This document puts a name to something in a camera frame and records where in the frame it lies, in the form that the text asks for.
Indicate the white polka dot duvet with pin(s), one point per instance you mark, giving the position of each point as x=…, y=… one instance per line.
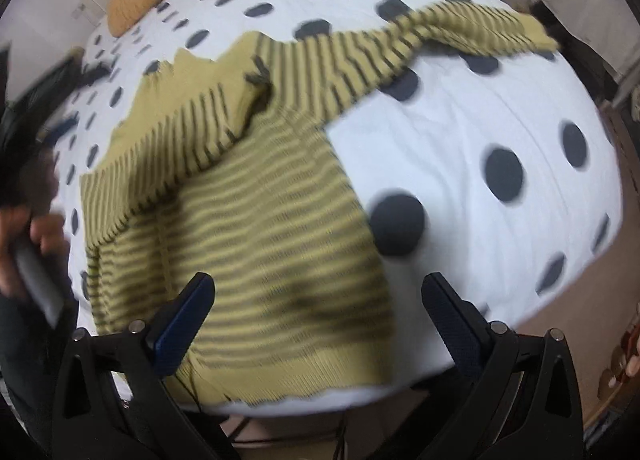
x=510, y=158

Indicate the person's left hand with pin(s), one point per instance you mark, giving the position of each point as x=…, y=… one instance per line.
x=46, y=231

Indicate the yellow striped knit sweater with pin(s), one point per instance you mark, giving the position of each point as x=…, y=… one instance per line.
x=223, y=166

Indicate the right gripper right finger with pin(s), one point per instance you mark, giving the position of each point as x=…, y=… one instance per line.
x=462, y=328

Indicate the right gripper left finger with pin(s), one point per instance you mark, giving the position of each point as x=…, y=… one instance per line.
x=177, y=323

